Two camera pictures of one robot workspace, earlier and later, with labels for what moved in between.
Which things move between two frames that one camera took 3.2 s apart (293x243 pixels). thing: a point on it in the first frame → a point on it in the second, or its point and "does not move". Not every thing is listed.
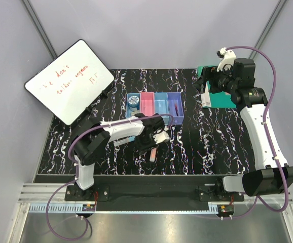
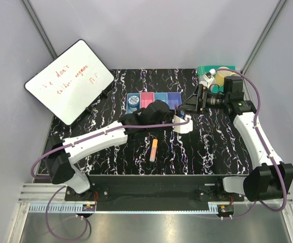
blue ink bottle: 133,103 does not move
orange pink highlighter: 153,154 does not move
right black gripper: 210,74 → 191,104
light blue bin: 128,110 does not move
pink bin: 147,104 does not move
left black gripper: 142,148 → 171,115
